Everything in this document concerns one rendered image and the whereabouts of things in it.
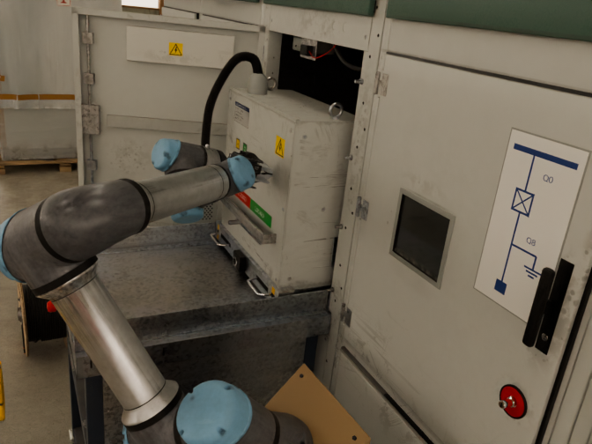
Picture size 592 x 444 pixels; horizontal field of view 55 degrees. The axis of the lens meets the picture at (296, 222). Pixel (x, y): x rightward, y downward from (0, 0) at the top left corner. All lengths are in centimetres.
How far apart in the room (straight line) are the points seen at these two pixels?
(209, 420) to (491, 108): 72
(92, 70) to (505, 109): 144
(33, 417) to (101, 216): 180
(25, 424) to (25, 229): 171
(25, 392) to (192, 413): 181
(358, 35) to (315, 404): 87
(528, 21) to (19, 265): 90
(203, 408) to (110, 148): 129
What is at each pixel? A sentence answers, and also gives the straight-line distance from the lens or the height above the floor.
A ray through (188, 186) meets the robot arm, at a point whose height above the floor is 133.
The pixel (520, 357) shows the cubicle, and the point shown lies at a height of 113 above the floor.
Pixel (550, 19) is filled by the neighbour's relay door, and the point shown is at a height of 167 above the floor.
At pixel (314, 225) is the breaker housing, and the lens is 154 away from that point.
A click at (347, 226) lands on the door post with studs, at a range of 149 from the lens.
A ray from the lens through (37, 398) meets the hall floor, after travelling 273.
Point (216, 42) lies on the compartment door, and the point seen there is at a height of 151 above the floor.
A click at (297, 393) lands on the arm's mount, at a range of 120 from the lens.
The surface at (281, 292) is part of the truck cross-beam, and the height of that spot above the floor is 92.
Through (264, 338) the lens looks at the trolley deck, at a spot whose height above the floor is 81.
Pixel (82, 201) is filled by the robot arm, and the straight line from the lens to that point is 92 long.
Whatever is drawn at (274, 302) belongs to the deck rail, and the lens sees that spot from 155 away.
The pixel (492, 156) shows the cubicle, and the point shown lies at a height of 144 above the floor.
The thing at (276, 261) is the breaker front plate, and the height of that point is 99.
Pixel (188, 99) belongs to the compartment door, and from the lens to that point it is 204.
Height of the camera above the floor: 166
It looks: 21 degrees down
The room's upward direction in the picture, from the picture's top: 6 degrees clockwise
